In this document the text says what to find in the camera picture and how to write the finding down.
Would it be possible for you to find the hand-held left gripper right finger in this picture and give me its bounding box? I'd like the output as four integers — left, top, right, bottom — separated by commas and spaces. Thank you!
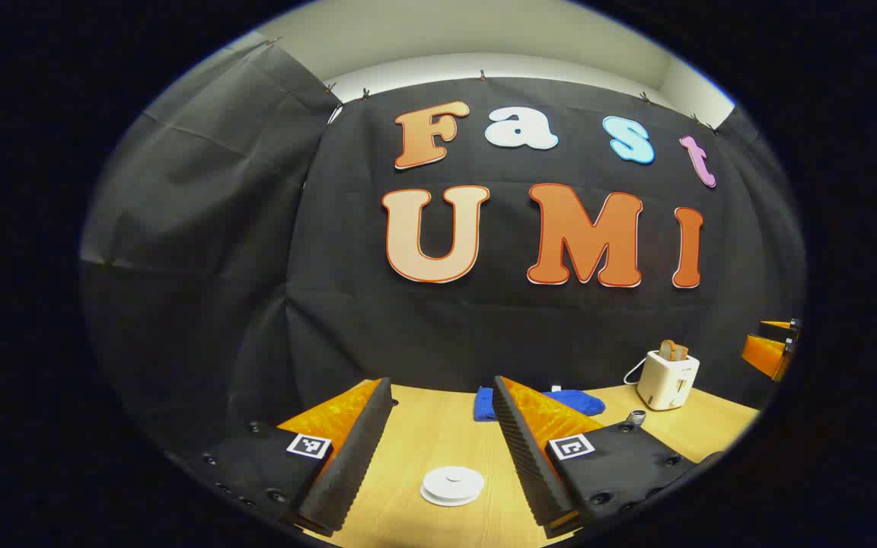
492, 375, 725, 540

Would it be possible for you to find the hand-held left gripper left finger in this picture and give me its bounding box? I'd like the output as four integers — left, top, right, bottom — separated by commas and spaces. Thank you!
180, 377, 397, 537

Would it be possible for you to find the white teacup lid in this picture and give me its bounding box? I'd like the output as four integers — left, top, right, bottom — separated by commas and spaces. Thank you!
423, 466, 485, 501

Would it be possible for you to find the blue towel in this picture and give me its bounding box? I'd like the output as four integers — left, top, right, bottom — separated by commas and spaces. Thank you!
474, 387, 607, 422

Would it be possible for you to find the white toaster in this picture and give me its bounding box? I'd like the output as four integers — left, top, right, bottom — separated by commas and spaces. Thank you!
636, 350, 700, 412

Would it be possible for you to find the black backdrop cloth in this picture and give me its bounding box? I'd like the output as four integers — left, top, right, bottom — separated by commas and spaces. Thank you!
79, 38, 806, 457

